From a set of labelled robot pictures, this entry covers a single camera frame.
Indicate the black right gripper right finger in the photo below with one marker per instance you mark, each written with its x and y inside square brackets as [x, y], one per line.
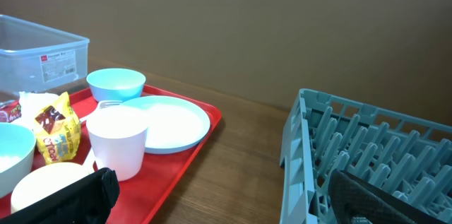
[352, 199]

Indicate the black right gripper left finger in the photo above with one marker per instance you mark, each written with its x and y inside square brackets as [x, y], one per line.
[87, 201]

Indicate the yellow plastic cup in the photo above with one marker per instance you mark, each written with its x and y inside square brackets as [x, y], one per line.
[44, 181]

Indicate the yellow snack wrapper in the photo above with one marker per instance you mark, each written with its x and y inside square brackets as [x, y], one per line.
[57, 130]

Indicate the green bowl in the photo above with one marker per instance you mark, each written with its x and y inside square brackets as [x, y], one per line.
[17, 151]

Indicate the white tissue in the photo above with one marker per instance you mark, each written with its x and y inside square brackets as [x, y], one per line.
[31, 104]

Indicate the red snack wrapper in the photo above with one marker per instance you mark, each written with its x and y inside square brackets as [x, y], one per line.
[10, 111]

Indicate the grey dishwasher rack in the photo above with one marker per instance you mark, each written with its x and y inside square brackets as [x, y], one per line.
[405, 156]

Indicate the clear plastic waste bin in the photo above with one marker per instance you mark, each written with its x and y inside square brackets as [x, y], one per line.
[36, 58]

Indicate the white plastic spoon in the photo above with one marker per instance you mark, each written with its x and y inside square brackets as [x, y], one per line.
[89, 161]

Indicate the pink plastic cup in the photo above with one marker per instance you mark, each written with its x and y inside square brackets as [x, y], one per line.
[117, 137]

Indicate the red plastic tray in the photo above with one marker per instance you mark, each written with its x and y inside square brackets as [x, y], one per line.
[141, 196]

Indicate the white plastic fork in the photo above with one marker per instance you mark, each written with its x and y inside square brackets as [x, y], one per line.
[101, 105]

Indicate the light blue plate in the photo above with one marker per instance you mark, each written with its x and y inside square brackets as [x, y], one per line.
[174, 124]

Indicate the light blue bowl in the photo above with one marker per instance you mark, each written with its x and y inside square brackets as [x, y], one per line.
[116, 84]

